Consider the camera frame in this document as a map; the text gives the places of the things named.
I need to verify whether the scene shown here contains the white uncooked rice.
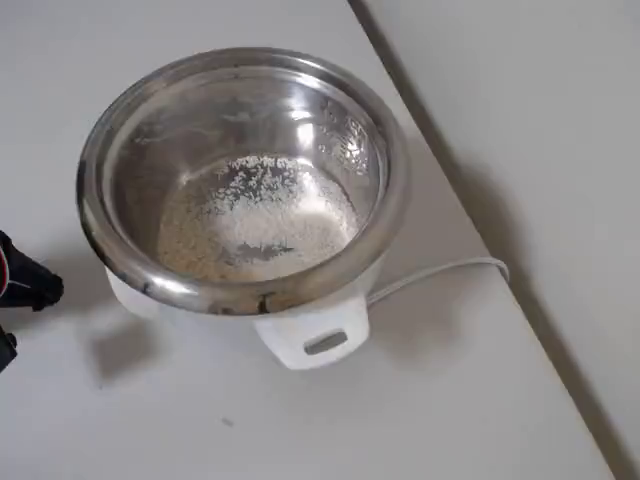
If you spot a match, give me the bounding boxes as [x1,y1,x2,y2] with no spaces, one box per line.
[158,154,359,281]

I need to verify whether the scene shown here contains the white rice cooker body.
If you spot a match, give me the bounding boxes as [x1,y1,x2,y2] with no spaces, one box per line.
[102,244,387,372]

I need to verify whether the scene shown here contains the stainless steel inner pot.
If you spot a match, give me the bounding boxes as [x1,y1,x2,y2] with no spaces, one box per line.
[75,46,412,316]

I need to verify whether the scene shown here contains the white power cord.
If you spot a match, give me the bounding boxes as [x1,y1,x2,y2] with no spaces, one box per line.
[367,256,511,305]

